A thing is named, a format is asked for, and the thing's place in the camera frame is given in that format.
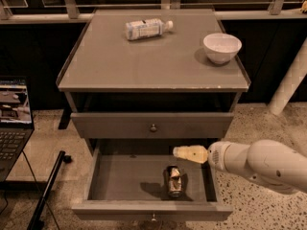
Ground white plastic bottle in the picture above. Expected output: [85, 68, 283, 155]
[125, 18, 174, 41]

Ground grey drawer cabinet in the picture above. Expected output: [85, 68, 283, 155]
[56, 9, 252, 158]

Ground black laptop cable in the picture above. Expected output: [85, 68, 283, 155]
[0, 150, 61, 230]

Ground crushed orange soda can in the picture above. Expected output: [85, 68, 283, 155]
[167, 166, 183, 198]

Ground black stand leg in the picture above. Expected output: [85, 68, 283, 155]
[27, 150, 69, 230]

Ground open grey middle drawer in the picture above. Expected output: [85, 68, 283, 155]
[72, 139, 233, 221]

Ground white diagonal pole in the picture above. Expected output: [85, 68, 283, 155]
[268, 38, 307, 115]

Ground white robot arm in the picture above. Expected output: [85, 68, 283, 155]
[173, 140, 307, 195]

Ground closed grey top drawer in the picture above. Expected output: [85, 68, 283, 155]
[71, 112, 233, 139]

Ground white ceramic bowl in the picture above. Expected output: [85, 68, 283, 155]
[203, 33, 242, 64]

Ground black laptop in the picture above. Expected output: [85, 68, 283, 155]
[0, 76, 35, 182]

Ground metal railing with glass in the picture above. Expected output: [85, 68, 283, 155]
[0, 0, 307, 24]

